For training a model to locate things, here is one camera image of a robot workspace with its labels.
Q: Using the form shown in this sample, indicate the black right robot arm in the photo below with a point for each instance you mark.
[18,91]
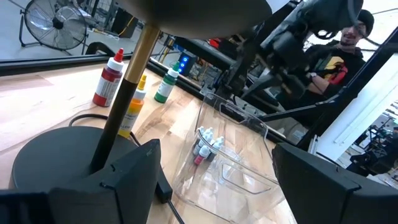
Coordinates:
[329,12]

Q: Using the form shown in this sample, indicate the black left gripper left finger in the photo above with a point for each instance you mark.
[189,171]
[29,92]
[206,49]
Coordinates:
[109,199]

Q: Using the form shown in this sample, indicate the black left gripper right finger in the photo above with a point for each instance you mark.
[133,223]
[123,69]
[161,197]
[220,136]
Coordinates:
[335,199]

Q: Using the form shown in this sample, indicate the green food coloring bottle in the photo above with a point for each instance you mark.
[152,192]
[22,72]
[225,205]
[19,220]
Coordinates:
[164,90]

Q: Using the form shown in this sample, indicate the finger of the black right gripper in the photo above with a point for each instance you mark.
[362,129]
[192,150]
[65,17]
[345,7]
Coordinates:
[262,84]

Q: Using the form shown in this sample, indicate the yellow food coloring bottle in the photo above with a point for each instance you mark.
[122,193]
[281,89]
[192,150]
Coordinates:
[133,112]

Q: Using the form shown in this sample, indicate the red food coloring bottle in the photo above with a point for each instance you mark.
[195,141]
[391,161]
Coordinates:
[107,87]

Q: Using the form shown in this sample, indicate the small white-capped dropper bottle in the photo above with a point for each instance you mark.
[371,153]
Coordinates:
[207,137]
[200,130]
[215,147]
[198,147]
[219,140]
[209,130]

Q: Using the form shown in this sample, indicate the clear plastic bin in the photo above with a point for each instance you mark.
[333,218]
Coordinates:
[242,186]

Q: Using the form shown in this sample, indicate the grey desk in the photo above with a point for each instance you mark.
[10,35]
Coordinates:
[205,53]

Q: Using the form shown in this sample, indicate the small paint bottles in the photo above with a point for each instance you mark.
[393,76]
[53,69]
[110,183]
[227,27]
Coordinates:
[203,152]

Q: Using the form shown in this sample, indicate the person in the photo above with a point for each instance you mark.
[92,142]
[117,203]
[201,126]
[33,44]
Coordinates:
[351,62]

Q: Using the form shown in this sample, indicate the black controller box with lights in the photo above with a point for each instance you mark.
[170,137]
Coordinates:
[186,63]

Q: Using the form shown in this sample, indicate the black floor fan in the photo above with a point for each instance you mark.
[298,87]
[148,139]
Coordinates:
[56,23]

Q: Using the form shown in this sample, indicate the white globe table lamp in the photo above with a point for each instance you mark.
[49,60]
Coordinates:
[49,158]

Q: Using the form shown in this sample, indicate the black equipment case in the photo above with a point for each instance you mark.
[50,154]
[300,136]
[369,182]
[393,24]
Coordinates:
[124,17]

